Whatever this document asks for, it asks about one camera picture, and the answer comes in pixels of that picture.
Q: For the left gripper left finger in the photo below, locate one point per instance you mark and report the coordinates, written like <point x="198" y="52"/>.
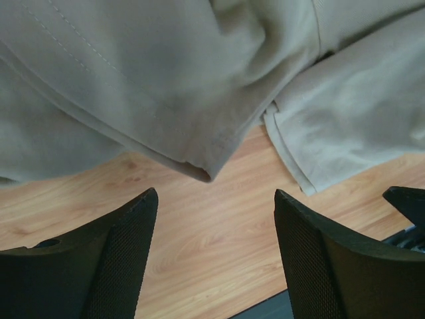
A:
<point x="93" y="271"/>

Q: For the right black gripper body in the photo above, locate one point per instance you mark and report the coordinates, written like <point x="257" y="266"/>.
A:
<point x="409" y="202"/>

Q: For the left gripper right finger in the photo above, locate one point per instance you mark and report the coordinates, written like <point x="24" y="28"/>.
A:
<point x="333" y="271"/>

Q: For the beige t shirt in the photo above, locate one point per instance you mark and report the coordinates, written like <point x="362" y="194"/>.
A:
<point x="339" y="85"/>

